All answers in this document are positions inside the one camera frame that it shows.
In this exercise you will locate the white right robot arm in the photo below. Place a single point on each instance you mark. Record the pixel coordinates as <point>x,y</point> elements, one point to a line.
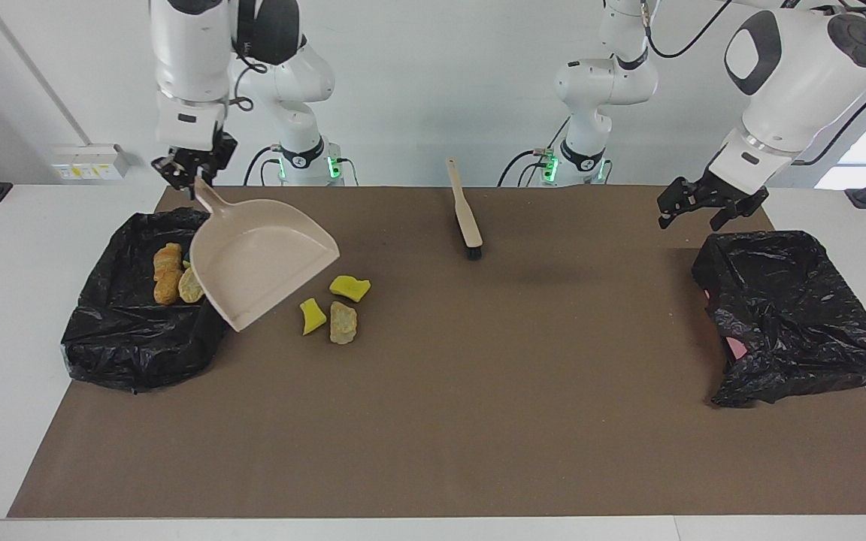
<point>192,45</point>

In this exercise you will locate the black trash bag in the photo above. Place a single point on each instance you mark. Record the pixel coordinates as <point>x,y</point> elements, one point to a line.
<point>794,323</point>

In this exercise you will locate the wide yellow sponge piece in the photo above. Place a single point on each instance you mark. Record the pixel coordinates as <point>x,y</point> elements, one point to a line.
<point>349,288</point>

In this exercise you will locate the brown peanut-shaped bread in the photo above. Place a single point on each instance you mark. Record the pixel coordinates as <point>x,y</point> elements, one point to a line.
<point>168,289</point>

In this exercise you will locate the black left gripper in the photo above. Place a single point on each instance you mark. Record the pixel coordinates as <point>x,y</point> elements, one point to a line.
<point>719,188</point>

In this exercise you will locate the orange striped bread roll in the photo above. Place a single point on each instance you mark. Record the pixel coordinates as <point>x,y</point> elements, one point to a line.
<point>168,259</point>

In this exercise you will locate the brown table mat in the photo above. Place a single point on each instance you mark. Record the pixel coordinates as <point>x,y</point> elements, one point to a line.
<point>433,436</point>

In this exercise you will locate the beige plastic dustpan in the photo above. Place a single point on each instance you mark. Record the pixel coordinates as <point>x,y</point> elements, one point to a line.
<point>260,255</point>

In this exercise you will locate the pink plastic bin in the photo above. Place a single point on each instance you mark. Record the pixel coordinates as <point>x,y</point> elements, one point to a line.
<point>736,347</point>

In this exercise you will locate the white wall conduit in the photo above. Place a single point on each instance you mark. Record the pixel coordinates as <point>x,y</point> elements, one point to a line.
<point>37,71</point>

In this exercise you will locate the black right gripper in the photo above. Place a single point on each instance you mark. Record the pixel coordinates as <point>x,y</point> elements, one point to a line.
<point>207,159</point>

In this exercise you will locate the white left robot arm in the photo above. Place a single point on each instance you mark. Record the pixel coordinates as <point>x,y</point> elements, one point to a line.
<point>801,75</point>

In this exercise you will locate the beige hand brush black bristles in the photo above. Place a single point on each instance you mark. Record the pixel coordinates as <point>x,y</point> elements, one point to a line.
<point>467,222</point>

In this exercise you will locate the small yellow sponge piece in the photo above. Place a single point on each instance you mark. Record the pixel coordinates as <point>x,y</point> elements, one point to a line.
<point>313,319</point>

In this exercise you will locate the pale rock-like bread chunk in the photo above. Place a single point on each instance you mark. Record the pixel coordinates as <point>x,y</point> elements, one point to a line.
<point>343,324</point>

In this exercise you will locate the right black trash bag bin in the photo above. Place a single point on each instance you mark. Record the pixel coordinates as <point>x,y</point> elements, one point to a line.
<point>125,338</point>

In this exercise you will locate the white wall outlet box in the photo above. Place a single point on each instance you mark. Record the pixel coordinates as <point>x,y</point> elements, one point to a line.
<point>87,167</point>

